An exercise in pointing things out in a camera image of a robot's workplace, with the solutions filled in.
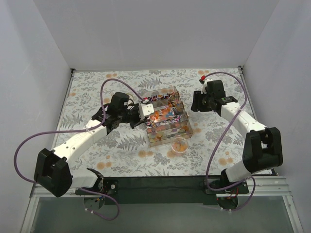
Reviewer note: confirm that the silver metal scoop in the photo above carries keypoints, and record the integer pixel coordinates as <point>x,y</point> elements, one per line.
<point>155,117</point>

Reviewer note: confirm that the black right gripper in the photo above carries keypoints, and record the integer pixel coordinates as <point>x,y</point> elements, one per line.
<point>197,102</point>

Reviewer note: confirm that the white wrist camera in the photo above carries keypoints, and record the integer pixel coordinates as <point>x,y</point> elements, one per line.
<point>204,80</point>
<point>145,109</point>

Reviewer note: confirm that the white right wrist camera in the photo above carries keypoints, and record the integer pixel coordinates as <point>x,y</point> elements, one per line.
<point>204,80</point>

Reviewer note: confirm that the aluminium front frame rail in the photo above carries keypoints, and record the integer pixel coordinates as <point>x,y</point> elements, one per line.
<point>263,204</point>

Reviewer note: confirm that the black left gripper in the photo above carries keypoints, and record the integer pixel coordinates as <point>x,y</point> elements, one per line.
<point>135,116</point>

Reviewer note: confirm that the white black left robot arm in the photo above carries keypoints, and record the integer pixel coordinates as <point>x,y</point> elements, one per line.
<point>52,170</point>

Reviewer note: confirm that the clear plastic jar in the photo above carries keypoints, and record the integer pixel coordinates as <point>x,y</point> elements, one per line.
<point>179,146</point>

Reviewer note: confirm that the clear acrylic candy organizer box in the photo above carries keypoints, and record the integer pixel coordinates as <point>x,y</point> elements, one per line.
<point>175,120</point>

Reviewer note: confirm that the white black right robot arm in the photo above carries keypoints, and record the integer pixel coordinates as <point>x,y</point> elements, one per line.
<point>262,145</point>

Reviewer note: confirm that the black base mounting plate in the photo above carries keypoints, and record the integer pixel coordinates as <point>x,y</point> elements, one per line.
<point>160,190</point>

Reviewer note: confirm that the aluminium frame rail right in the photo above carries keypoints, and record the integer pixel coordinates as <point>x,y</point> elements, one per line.
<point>258,97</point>

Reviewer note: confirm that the floral patterned table cloth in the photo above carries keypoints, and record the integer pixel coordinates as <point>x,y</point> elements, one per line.
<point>126,152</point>

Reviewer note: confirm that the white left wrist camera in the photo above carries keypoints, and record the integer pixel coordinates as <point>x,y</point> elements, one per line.
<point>145,109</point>

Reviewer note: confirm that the aluminium frame rail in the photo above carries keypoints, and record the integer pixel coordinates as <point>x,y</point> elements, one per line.
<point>263,204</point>
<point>258,97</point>

